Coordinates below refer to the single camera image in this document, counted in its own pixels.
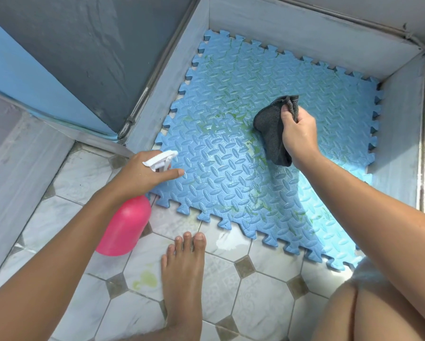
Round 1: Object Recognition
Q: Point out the dark grey yellow-trimmed cloth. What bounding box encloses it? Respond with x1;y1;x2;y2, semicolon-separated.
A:
253;95;300;167

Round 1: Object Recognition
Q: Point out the grey wall pipe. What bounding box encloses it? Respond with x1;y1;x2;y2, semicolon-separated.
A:
117;0;425;210

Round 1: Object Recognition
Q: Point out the person's leg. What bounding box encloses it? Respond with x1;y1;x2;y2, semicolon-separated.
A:
112;232;207;341
310;259;425;341

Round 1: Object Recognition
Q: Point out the person's left leg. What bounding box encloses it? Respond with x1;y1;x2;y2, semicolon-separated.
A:
112;232;207;341

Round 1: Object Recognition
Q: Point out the person's right forearm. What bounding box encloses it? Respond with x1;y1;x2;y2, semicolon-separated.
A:
297;154;425;323

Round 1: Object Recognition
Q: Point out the person's right hand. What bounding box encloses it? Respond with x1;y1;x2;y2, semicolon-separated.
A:
280;104;323;171

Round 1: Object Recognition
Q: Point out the blue door frame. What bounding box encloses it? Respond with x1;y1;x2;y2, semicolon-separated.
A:
0;12;119;137

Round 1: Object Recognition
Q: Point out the person's left hand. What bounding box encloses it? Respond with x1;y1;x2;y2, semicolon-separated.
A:
107;151;185;205

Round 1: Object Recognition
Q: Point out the pink spray bottle white trigger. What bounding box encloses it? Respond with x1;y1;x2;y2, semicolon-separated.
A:
95;150;179;257

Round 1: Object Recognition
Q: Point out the person's left forearm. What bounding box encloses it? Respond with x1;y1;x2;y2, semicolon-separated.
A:
0;189;128;341

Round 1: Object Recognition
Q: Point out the blue foam puzzle mat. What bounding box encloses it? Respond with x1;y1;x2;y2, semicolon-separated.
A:
149;29;384;272

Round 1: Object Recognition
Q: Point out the person's right leg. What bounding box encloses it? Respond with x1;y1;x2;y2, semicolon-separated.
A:
310;259;425;341

